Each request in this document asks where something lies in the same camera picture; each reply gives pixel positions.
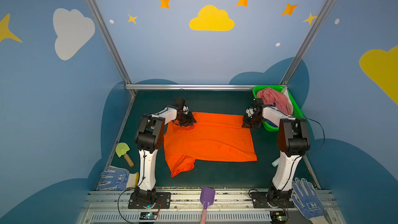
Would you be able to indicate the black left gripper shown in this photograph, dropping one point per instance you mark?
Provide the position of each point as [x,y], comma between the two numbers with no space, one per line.
[186,120]

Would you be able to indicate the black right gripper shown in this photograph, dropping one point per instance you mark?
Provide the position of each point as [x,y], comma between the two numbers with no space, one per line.
[249,121]

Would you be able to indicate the orange t shirt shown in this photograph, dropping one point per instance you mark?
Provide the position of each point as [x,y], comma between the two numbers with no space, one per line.
[214,137]

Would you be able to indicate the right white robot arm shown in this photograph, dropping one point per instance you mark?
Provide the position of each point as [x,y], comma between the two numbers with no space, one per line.
[293,142]

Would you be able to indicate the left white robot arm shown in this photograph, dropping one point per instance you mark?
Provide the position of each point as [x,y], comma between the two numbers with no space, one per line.
[150,137]

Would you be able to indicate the blue t shirt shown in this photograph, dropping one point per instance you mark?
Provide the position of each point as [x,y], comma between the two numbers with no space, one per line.
[272,124]

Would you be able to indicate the pink t shirt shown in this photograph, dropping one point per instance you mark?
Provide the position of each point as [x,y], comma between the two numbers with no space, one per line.
[275,98]

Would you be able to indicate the white t shirt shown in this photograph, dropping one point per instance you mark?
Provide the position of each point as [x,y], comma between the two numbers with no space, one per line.
[290,106]

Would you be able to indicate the green plastic basket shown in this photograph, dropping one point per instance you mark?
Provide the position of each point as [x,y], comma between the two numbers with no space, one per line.
[296,109]

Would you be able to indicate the light blue toy shovel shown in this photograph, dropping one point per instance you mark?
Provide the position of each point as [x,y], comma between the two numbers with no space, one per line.
[275,163]

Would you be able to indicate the green toy shovel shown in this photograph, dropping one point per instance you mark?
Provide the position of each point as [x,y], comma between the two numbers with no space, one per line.
[121,151]

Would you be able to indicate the purple toy shovel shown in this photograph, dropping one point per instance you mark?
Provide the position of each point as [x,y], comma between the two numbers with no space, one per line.
[207,199]

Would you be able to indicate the left blue dotted glove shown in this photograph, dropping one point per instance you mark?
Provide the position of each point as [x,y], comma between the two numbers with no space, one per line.
[119,179]

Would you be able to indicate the blue dotted glove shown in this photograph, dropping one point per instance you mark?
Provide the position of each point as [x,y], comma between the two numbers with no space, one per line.
[307,201]
[119,179]

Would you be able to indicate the right blue dotted glove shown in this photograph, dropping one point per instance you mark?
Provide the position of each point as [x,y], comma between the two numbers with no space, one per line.
[307,201]

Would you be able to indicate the right green circuit board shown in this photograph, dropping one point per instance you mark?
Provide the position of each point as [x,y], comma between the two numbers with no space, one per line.
[278,217]

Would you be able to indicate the green circuit board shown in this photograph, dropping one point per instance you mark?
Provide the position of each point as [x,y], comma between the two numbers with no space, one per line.
[148,216]
[278,217]

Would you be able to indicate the left green circuit board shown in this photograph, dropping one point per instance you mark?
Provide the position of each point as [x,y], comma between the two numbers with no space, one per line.
[148,216]

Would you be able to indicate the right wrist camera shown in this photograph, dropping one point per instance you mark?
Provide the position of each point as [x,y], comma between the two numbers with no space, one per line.
[254,105]

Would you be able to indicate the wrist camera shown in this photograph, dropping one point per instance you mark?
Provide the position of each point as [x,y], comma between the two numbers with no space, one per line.
[180,104]
[254,105]

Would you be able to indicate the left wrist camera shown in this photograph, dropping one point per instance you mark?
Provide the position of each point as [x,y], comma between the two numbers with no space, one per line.
[180,104]

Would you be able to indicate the left side aluminium rail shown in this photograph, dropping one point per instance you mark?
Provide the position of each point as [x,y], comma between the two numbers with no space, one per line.
[115,115]

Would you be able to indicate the horizontal aluminium frame rail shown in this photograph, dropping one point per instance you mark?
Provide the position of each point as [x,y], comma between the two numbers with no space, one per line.
[190,87]

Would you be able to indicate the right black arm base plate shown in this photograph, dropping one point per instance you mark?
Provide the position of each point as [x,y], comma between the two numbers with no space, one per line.
[271,198]

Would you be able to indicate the right side aluminium rail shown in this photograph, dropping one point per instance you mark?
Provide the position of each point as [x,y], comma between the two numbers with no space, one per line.
[311,171]

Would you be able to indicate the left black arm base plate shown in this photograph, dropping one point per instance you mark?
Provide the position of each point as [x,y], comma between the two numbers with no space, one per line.
[162,201]

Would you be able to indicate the right upright aluminium post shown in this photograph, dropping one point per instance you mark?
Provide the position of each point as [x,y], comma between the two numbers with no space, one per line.
[310,36]

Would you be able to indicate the upright aluminium post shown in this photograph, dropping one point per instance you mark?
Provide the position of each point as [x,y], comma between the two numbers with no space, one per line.
[108,39]
[310,36]

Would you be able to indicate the left upright aluminium post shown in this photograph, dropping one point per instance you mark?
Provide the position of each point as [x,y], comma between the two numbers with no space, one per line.
[108,39]

